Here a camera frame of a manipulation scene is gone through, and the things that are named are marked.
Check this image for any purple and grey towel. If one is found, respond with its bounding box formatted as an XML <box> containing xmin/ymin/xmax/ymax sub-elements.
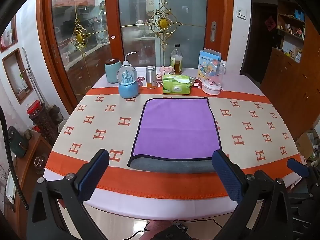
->
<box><xmin>127</xmin><ymin>97</ymin><xmax>222</xmax><ymax>174</ymax></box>

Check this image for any cardboard box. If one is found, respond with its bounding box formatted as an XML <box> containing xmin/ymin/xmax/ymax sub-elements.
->
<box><xmin>296</xmin><ymin>130</ymin><xmax>319</xmax><ymax>160</ymax></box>

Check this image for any wooden side cabinet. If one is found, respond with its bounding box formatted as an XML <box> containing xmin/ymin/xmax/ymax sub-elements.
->
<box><xmin>4</xmin><ymin>131</ymin><xmax>52</xmax><ymax>239</ymax></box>

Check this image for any orange H-pattern table runner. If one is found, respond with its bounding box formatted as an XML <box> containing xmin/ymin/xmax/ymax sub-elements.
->
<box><xmin>46</xmin><ymin>87</ymin><xmax>300</xmax><ymax>200</ymax></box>

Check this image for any dark green bag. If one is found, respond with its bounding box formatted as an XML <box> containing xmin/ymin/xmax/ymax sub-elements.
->
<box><xmin>8</xmin><ymin>126</ymin><xmax>29</xmax><ymax>159</ymax></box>

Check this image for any wooden shelf cabinet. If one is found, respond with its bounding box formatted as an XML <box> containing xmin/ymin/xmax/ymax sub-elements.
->
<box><xmin>261</xmin><ymin>0</ymin><xmax>319</xmax><ymax>139</ymax></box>

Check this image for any red lidded dark jar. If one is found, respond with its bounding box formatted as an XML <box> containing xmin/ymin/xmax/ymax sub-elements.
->
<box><xmin>27</xmin><ymin>100</ymin><xmax>59</xmax><ymax>146</ymax></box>

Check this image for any pink dome music box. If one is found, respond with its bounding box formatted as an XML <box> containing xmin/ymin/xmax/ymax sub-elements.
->
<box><xmin>202</xmin><ymin>60</ymin><xmax>225</xmax><ymax>96</ymax></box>

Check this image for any green tissue pack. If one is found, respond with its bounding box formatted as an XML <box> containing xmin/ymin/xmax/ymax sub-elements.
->
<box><xmin>162</xmin><ymin>75</ymin><xmax>196</xmax><ymax>95</ymax></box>

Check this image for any blue cartoon duck box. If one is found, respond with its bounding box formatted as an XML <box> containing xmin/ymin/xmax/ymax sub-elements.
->
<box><xmin>197</xmin><ymin>48</ymin><xmax>221</xmax><ymax>80</ymax></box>

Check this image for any blue castle snow globe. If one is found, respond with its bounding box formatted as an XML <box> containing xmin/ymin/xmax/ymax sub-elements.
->
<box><xmin>117</xmin><ymin>64</ymin><xmax>139</xmax><ymax>99</ymax></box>

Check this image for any silver metal canister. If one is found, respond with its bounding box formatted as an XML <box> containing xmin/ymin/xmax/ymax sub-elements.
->
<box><xmin>146</xmin><ymin>66</ymin><xmax>157</xmax><ymax>89</ymax></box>

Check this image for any pink brick flower toy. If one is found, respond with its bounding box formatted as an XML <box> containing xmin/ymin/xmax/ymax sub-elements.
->
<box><xmin>159</xmin><ymin>66</ymin><xmax>175</xmax><ymax>75</ymax></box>

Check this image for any glass bottle amber liquid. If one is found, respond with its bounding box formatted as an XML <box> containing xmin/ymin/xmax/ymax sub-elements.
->
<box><xmin>170</xmin><ymin>43</ymin><xmax>183</xmax><ymax>75</ymax></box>

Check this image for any white squeeze wash bottle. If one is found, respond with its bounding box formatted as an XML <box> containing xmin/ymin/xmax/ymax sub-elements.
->
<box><xmin>122</xmin><ymin>51</ymin><xmax>138</xmax><ymax>66</ymax></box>

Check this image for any orange framed glass door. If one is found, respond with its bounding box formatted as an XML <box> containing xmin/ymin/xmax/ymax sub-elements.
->
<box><xmin>36</xmin><ymin>0</ymin><xmax>234</xmax><ymax>112</ymax></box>

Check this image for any black cable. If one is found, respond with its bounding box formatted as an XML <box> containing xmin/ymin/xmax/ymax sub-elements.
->
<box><xmin>120</xmin><ymin>217</ymin><xmax>224</xmax><ymax>240</ymax></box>

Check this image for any silver door handle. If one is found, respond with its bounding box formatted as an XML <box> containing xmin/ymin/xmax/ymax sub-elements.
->
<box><xmin>210</xmin><ymin>21</ymin><xmax>217</xmax><ymax>42</ymax></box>

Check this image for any white wall switch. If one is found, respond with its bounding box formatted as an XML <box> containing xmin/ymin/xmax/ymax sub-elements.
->
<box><xmin>236</xmin><ymin>7</ymin><xmax>247</xmax><ymax>20</ymax></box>

